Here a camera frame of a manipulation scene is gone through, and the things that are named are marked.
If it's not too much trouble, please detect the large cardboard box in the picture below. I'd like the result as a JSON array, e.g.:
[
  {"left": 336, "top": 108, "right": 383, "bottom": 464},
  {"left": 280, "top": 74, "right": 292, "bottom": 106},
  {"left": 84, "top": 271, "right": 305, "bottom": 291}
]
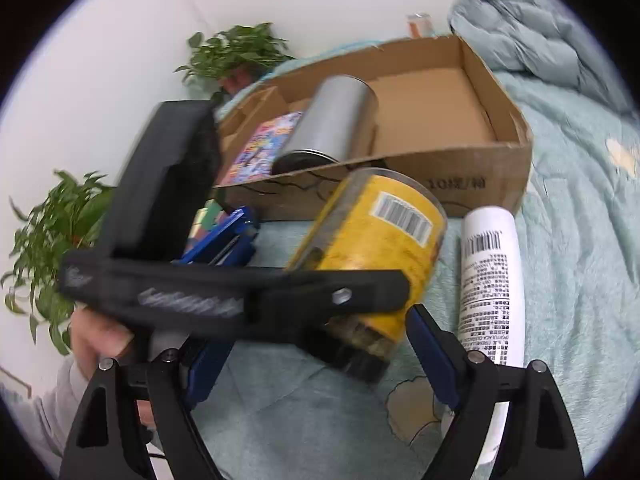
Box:
[{"left": 212, "top": 35, "right": 533, "bottom": 221}]

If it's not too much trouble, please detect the person's left hand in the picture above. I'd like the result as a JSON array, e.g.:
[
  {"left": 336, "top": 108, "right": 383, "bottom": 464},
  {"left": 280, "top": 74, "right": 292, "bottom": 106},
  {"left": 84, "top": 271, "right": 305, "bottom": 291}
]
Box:
[{"left": 70, "top": 306, "right": 146, "bottom": 378}]

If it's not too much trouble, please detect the white plastic bottle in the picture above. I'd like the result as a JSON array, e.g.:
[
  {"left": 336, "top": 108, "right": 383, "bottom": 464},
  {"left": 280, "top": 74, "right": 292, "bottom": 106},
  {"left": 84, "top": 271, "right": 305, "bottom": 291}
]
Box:
[{"left": 457, "top": 207, "right": 526, "bottom": 476}]

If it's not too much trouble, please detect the colourful cartoon game box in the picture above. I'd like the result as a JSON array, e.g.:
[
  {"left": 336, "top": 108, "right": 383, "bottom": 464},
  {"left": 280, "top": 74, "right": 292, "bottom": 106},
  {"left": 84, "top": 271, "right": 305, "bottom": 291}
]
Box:
[{"left": 217, "top": 111, "right": 306, "bottom": 186}]

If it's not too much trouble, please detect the silver tin can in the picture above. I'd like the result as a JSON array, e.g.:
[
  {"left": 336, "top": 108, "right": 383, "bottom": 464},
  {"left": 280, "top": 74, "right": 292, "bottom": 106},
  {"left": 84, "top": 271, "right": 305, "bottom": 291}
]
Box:
[{"left": 272, "top": 75, "right": 378, "bottom": 176}]

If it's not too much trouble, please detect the orange glass jar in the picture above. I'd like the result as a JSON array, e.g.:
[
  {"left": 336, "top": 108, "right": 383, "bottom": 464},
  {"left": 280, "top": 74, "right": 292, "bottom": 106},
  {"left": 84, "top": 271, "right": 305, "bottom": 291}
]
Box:
[{"left": 406, "top": 12, "right": 433, "bottom": 38}]

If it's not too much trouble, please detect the yellow label jar black lid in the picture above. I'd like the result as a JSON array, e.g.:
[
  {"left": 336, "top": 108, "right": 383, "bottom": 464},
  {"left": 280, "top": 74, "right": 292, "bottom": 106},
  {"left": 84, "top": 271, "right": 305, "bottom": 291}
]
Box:
[{"left": 285, "top": 167, "right": 448, "bottom": 386}]

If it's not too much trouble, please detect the potted plant orange pot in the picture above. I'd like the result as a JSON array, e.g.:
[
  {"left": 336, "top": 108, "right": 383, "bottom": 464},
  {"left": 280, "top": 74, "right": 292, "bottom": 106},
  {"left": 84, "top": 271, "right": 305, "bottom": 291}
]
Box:
[{"left": 174, "top": 22, "right": 296, "bottom": 98}]

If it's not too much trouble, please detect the light blue padded jacket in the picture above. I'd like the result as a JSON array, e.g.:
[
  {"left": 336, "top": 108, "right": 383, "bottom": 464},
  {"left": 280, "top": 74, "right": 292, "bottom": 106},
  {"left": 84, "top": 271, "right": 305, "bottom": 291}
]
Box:
[{"left": 447, "top": 0, "right": 636, "bottom": 121}]

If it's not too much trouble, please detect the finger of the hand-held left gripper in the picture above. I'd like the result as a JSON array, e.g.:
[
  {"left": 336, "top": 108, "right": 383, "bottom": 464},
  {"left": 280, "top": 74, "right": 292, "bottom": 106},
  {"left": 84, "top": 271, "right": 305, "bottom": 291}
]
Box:
[
  {"left": 172, "top": 206, "right": 260, "bottom": 267},
  {"left": 245, "top": 269, "right": 412, "bottom": 342}
]

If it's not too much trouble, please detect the pastel puzzle cube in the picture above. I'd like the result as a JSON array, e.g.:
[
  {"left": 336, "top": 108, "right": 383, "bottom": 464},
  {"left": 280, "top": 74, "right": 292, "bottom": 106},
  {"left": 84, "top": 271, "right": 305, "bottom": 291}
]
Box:
[{"left": 182, "top": 199, "right": 236, "bottom": 256}]

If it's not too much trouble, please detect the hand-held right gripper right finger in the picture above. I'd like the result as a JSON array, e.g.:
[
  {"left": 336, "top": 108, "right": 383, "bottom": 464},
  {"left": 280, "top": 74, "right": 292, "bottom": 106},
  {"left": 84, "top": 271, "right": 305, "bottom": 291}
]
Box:
[{"left": 405, "top": 304, "right": 586, "bottom": 480}]

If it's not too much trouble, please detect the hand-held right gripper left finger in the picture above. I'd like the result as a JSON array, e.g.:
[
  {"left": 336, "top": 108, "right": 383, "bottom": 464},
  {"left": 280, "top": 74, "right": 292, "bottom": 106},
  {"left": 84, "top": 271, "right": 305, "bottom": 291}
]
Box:
[{"left": 59, "top": 337, "right": 236, "bottom": 480}]

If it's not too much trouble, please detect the large leafy green plant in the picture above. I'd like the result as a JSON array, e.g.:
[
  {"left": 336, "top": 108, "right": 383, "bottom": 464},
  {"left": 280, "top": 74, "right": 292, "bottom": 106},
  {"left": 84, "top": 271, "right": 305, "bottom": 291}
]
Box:
[{"left": 0, "top": 170, "right": 118, "bottom": 356}]

